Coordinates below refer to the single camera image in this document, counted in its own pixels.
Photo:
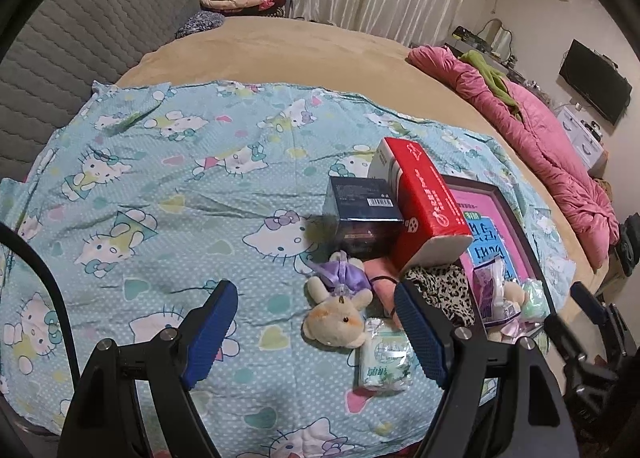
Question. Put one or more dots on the pink cloth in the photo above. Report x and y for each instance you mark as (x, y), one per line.
(382, 270)

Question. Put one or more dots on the cluttered dresser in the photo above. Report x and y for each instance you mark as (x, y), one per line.
(465, 38)

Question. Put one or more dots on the dark speckled cloth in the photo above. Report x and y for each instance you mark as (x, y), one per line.
(197, 23)

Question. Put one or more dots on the green white tissue packet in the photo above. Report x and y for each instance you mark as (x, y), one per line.
(385, 358)

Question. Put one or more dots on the plush toy with pink skirt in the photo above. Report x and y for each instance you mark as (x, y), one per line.
(512, 293)

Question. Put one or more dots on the arched mirror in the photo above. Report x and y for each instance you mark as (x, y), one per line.
(492, 33)

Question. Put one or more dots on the black television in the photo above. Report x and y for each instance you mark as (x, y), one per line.
(592, 78)

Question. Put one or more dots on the cartoon cat printed blanket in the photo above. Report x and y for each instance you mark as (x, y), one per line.
(150, 163)

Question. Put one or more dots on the green garment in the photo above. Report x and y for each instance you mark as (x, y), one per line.
(482, 66)

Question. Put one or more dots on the red tissue pack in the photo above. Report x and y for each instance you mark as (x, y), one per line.
(425, 198)

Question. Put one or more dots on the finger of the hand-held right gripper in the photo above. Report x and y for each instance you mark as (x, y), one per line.
(587, 300)
(562, 333)

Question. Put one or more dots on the dark cardboard box tray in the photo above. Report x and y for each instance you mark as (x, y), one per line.
(520, 243)

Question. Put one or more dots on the black bag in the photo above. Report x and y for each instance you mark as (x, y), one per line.
(629, 248)

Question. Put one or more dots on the plush toy with purple dress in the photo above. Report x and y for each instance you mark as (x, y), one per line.
(332, 323)

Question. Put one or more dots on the pink book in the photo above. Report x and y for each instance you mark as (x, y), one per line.
(492, 208)

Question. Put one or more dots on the tan bed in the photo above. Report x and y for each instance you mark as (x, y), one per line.
(300, 53)

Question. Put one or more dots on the grey quilted headboard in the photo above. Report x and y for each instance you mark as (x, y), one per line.
(100, 28)

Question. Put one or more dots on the blue white plastic packet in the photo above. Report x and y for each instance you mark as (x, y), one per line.
(487, 288)

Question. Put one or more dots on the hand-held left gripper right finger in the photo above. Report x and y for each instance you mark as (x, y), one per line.
(420, 333)

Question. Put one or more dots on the pink quilt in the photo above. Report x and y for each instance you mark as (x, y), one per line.
(550, 148)

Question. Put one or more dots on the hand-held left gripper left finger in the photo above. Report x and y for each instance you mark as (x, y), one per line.
(212, 333)

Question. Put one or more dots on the black box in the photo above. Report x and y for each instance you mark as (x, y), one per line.
(360, 198)

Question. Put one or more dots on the white drawer cabinet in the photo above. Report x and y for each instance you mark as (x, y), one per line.
(580, 138)

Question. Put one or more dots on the leopard print cloth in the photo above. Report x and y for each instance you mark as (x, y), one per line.
(440, 293)

